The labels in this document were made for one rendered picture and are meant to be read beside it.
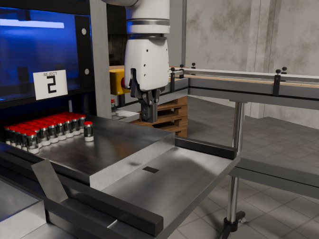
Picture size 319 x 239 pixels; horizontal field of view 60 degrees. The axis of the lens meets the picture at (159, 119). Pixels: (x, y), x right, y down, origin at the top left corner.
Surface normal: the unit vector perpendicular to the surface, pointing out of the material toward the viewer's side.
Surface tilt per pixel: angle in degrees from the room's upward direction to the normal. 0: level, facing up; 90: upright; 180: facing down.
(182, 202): 0
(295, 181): 90
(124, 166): 90
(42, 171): 55
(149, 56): 89
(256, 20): 90
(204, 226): 0
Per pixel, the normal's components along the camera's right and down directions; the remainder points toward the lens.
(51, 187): 0.69, -0.43
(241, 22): -0.84, 0.14
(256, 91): -0.56, 0.22
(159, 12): 0.54, 0.23
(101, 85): 0.83, 0.15
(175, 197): 0.00, -0.96
